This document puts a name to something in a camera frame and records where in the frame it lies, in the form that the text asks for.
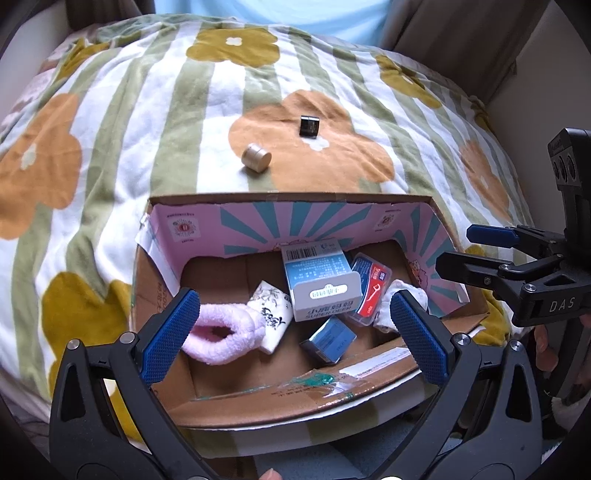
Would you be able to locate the grey white sock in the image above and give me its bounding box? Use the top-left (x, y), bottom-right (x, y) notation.
top-left (373, 279), bottom-right (429, 333)

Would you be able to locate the pink fluffy sock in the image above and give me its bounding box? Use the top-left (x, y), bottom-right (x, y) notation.
top-left (182, 304), bottom-right (266, 366)

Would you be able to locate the clear floss pick case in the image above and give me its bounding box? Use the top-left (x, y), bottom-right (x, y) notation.
top-left (346, 253), bottom-right (392, 327)

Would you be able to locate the small dark blue box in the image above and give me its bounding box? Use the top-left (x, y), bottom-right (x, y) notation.
top-left (301, 316), bottom-right (356, 365)

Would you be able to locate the white patterned tissue pack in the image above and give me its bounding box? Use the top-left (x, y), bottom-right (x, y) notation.
top-left (246, 281), bottom-right (294, 355)

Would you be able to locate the blue white carton box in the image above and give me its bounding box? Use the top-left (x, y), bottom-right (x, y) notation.
top-left (280, 239), bottom-right (362, 322)

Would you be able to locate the small black jar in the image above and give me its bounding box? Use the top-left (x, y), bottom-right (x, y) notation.
top-left (298, 115), bottom-right (320, 138)

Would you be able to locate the person's right hand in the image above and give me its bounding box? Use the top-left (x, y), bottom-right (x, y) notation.
top-left (534, 325), bottom-right (590, 383)

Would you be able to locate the person's left hand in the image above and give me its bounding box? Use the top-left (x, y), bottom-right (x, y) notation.
top-left (259, 468), bottom-right (283, 480)

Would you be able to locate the open cardboard box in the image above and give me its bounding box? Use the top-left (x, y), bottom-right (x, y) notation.
top-left (132, 193), bottom-right (488, 429)

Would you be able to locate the right brown curtain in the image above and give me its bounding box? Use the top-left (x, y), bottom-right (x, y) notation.
top-left (379, 0), bottom-right (548, 103)

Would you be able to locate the light blue sheet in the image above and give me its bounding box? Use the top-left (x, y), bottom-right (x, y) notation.
top-left (154, 0), bottom-right (391, 46)

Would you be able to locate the green striped floral blanket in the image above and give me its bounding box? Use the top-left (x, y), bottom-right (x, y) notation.
top-left (1, 15), bottom-right (532, 421)

